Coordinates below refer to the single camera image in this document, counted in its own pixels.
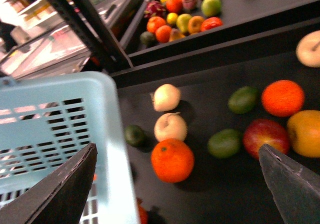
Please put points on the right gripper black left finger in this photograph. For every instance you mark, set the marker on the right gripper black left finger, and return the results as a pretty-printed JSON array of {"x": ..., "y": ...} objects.
[{"x": 59, "y": 198}]

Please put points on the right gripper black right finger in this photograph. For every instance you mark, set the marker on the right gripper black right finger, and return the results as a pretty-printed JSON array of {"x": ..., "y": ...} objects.
[{"x": 294, "y": 187}]

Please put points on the light blue shopping basket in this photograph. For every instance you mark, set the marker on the light blue shopping basket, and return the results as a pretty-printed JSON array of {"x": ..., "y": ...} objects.
[{"x": 46, "y": 121}]

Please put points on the green apple back shelf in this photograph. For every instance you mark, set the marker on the green apple back shelf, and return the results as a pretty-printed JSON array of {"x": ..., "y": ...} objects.
[{"x": 211, "y": 8}]

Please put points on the peach on back shelf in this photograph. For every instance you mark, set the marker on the peach on back shelf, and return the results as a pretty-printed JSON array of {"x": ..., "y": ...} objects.
[{"x": 189, "y": 4}]

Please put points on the yellow orange apple centre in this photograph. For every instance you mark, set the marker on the yellow orange apple centre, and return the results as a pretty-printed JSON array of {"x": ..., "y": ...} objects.
[{"x": 304, "y": 133}]

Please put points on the red apple centre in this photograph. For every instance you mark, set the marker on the red apple centre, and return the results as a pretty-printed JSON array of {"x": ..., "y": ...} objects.
[{"x": 265, "y": 131}]

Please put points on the orange persimmon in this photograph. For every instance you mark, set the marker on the orange persimmon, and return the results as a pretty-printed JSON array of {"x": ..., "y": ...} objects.
[{"x": 143, "y": 215}]

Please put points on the green lime front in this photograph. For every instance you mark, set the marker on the green lime front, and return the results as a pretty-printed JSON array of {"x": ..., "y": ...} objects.
[{"x": 225, "y": 143}]

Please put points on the green lime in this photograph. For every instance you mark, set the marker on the green lime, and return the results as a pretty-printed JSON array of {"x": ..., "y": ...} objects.
[
  {"x": 243, "y": 100},
  {"x": 225, "y": 143}
]

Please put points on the small orange tangerine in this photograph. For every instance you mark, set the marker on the small orange tangerine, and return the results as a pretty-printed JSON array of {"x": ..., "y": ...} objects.
[{"x": 283, "y": 98}]

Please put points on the dark green avocado left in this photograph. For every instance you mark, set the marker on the dark green avocado left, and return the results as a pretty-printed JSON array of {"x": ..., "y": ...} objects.
[{"x": 134, "y": 135}]

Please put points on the green lime back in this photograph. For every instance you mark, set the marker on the green lime back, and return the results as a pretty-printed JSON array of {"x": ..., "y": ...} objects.
[{"x": 243, "y": 100}]

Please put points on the orange left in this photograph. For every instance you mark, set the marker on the orange left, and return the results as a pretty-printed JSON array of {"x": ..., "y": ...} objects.
[{"x": 172, "y": 160}]

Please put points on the white pear front left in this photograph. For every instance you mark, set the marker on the white pear front left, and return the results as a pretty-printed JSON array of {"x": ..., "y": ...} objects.
[{"x": 170, "y": 126}]

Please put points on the white pear with stem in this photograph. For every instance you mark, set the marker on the white pear with stem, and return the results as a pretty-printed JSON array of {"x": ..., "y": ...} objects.
[{"x": 307, "y": 50}]

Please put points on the pink dragon fruit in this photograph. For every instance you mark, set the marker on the pink dragon fruit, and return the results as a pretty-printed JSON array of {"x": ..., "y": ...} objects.
[{"x": 154, "y": 8}]

